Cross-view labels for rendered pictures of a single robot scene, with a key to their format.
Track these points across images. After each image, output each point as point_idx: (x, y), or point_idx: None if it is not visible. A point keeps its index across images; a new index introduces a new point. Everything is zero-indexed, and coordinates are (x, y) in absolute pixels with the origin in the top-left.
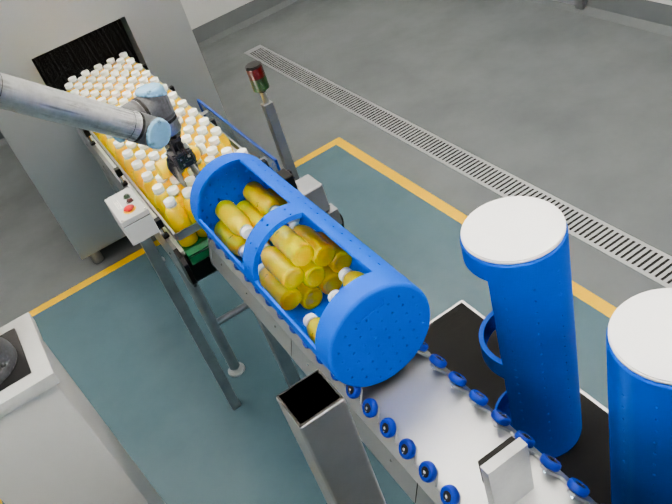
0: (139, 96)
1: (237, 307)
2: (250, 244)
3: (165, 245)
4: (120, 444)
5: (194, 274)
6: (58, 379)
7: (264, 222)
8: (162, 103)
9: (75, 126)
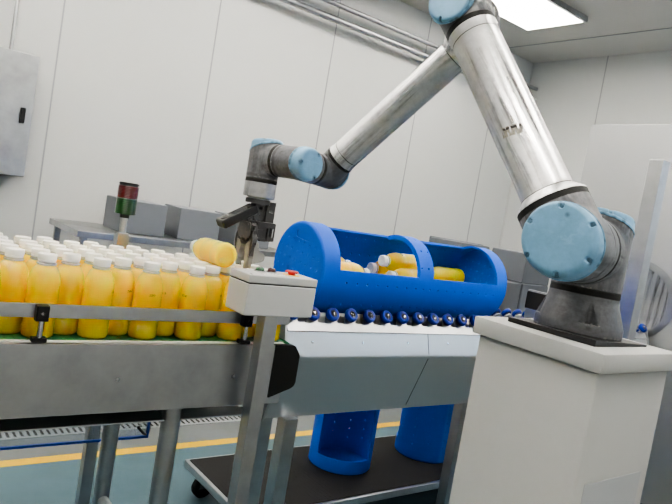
0: (282, 144)
1: None
2: (422, 252)
3: (215, 373)
4: None
5: (230, 412)
6: None
7: (411, 239)
8: None
9: (398, 127)
